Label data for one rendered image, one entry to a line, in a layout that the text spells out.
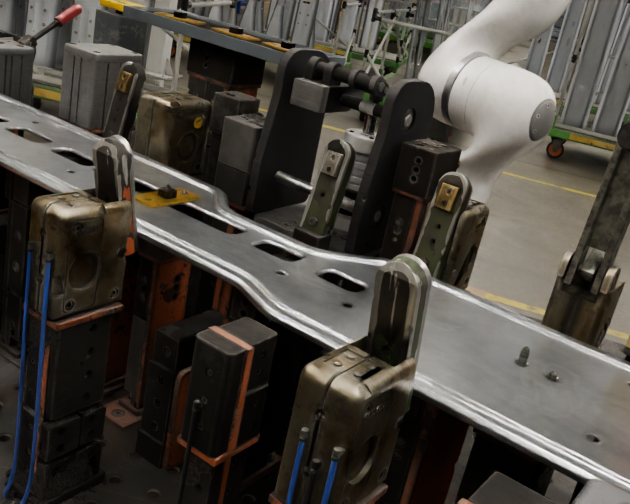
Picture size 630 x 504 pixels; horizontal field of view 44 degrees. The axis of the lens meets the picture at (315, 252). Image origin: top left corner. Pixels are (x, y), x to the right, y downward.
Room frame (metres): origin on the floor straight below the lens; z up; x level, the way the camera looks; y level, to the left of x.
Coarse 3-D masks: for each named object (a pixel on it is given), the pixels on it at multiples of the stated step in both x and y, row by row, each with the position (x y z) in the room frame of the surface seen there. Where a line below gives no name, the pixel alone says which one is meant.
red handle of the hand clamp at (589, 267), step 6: (594, 252) 0.78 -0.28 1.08; (600, 252) 0.78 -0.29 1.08; (588, 258) 0.77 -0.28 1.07; (594, 258) 0.77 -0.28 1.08; (600, 258) 0.77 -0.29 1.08; (582, 264) 0.77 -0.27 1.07; (588, 264) 0.76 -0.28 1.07; (594, 264) 0.76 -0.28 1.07; (582, 270) 0.76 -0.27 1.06; (588, 270) 0.76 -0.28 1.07; (594, 270) 0.76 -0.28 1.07; (582, 276) 0.76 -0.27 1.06; (588, 276) 0.76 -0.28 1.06; (594, 276) 0.76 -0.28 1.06
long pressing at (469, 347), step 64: (0, 128) 1.04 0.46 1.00; (64, 128) 1.10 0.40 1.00; (192, 256) 0.74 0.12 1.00; (256, 256) 0.77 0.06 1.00; (320, 256) 0.81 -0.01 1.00; (320, 320) 0.65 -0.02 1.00; (448, 320) 0.71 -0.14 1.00; (512, 320) 0.74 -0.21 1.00; (448, 384) 0.58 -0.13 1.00; (512, 384) 0.60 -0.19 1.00; (576, 384) 0.63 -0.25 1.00; (576, 448) 0.52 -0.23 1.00
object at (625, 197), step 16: (624, 128) 0.76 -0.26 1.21; (624, 144) 0.75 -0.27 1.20; (624, 160) 0.78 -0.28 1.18; (608, 176) 0.77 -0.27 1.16; (624, 176) 0.78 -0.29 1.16; (608, 192) 0.78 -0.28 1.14; (624, 192) 0.77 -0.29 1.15; (592, 208) 0.77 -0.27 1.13; (608, 208) 0.77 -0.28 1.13; (624, 208) 0.76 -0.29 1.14; (592, 224) 0.77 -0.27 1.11; (608, 224) 0.77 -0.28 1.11; (624, 224) 0.75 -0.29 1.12; (592, 240) 0.77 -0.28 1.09; (608, 240) 0.76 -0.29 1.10; (576, 256) 0.76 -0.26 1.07; (608, 256) 0.75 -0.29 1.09; (576, 272) 0.76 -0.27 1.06; (592, 288) 0.75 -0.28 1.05
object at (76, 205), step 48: (48, 240) 0.67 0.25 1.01; (96, 240) 0.70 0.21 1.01; (48, 288) 0.66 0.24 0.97; (96, 288) 0.70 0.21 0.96; (48, 336) 0.68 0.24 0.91; (96, 336) 0.71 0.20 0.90; (48, 384) 0.68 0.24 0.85; (96, 384) 0.72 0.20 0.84; (48, 432) 0.66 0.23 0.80; (96, 432) 0.72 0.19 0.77; (48, 480) 0.67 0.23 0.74; (96, 480) 0.72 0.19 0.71
